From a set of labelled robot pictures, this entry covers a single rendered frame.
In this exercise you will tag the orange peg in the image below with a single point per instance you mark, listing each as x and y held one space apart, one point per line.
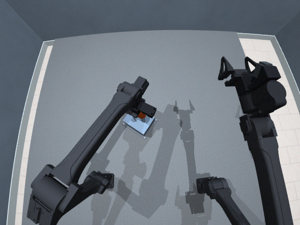
141 115

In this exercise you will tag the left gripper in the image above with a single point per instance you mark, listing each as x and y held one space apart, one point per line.
132 113

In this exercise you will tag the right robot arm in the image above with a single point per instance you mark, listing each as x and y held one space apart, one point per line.
260 133

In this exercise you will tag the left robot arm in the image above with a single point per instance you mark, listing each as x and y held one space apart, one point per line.
50 199

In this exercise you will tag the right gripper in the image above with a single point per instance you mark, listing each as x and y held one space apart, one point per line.
235 73

